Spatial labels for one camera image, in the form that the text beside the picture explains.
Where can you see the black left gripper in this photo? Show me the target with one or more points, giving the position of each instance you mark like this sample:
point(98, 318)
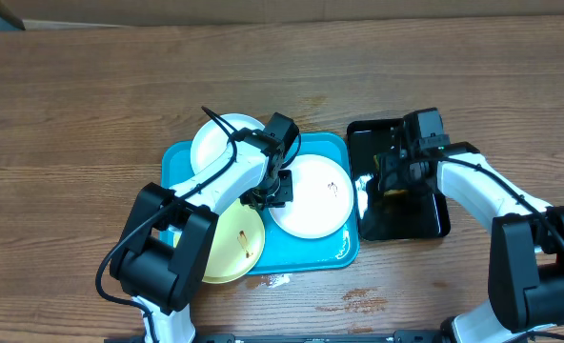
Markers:
point(285, 195)

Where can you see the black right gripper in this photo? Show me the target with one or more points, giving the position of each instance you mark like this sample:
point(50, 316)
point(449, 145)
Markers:
point(392, 176)

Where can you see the yellow green sponge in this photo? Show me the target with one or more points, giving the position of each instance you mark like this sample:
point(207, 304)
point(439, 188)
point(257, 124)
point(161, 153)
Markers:
point(395, 193)

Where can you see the white plate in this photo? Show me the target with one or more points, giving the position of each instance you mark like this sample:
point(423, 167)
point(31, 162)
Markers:
point(322, 198)
point(210, 141)

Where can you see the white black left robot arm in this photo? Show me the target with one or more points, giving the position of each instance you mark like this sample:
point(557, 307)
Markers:
point(161, 257)

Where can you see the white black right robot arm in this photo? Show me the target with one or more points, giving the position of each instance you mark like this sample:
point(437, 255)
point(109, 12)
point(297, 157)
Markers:
point(526, 261)

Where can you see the black plastic tray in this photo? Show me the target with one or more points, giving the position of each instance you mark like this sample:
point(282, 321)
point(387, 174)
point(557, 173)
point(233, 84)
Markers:
point(383, 217)

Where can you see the teal plastic tray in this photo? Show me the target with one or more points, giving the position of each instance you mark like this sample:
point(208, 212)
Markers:
point(284, 253)

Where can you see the yellow plate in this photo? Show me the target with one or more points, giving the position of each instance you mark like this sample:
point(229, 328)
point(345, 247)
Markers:
point(237, 245)

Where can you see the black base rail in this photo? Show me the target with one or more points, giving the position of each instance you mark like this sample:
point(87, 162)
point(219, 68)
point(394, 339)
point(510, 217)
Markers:
point(400, 336)

